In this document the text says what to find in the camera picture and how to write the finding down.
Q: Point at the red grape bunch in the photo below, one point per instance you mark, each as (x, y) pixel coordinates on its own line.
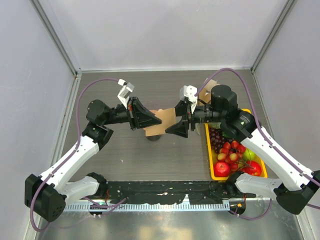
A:
(217, 139)

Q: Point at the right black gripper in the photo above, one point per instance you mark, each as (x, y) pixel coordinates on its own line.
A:
(181, 128)

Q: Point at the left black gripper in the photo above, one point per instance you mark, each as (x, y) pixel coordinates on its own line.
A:
(138, 115)

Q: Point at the light green apple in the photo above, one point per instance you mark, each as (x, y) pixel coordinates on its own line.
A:
(249, 155)

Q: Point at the yellow plastic fruit tray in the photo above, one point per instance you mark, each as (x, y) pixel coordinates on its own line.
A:
(212, 159)

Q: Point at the white slotted cable duct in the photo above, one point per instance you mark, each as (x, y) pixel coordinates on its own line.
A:
(185, 206)

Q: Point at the glass coffee carafe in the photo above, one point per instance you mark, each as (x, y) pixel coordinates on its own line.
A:
(153, 138)

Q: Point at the red apple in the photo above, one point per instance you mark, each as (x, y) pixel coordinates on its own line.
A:
(221, 169)
(252, 168)

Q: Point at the coffee filter paper pack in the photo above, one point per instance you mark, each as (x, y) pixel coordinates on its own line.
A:
(205, 93)

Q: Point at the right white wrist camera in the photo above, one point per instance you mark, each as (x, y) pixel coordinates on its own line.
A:
(188, 94)

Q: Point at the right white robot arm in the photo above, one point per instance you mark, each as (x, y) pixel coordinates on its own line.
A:
(295, 184)

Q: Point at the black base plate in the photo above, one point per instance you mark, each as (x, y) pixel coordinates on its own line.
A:
(170, 192)

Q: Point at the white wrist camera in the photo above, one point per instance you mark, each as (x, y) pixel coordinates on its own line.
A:
(188, 94)
(125, 91)

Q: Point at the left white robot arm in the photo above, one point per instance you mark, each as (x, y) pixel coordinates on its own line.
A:
(49, 193)

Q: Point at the brown paper coffee filter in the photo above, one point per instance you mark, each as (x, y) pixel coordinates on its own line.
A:
(167, 117)

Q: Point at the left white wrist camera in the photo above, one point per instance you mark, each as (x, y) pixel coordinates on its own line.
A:
(125, 91)

